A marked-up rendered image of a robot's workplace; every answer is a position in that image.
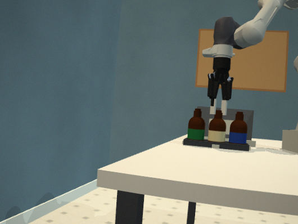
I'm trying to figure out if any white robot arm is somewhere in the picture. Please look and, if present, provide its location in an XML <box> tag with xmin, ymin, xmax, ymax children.
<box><xmin>202</xmin><ymin>0</ymin><xmax>298</xmax><ymax>58</ymax></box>

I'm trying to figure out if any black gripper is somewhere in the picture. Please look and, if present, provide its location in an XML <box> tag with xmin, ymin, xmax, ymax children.
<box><xmin>207</xmin><ymin>57</ymin><xmax>233</xmax><ymax>115</ymax></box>

